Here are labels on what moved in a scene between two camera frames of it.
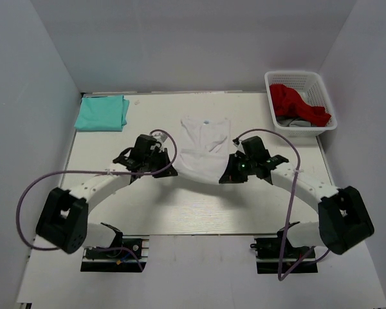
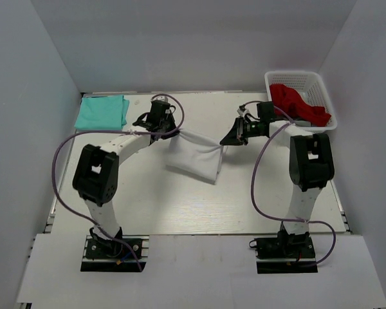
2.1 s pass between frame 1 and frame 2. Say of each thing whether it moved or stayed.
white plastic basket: stayed
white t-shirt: moved
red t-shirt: stayed
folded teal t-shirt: stayed
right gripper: moved
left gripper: moved
